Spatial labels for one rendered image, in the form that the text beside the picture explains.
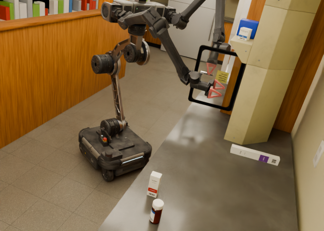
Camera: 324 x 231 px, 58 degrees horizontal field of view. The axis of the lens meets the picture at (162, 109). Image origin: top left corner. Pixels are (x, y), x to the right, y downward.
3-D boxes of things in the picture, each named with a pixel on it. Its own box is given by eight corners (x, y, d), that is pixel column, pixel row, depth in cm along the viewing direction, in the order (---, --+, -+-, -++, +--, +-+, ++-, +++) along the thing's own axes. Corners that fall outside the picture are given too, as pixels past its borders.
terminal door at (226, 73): (230, 112, 201) (248, 55, 183) (187, 100, 206) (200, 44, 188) (230, 111, 201) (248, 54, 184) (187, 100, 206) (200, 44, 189)
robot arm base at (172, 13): (172, 23, 239) (174, 8, 234) (179, 26, 234) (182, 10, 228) (164, 23, 234) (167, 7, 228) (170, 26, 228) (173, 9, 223)
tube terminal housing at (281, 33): (267, 129, 198) (312, 10, 164) (265, 153, 170) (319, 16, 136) (231, 118, 204) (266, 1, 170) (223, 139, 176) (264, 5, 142)
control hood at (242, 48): (251, 52, 183) (256, 36, 179) (246, 64, 155) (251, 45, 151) (233, 47, 186) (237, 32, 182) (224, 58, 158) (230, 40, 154)
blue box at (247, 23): (254, 36, 176) (259, 21, 172) (253, 39, 167) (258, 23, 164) (238, 33, 179) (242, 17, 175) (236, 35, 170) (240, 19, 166)
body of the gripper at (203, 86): (213, 79, 183) (201, 76, 185) (209, 87, 175) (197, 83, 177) (211, 88, 187) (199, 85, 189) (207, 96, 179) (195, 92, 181)
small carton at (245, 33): (249, 40, 163) (252, 29, 161) (246, 41, 159) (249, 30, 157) (240, 37, 166) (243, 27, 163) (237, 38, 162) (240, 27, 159)
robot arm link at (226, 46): (221, 38, 204) (214, 33, 197) (235, 39, 196) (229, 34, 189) (215, 55, 203) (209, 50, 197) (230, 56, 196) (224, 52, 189)
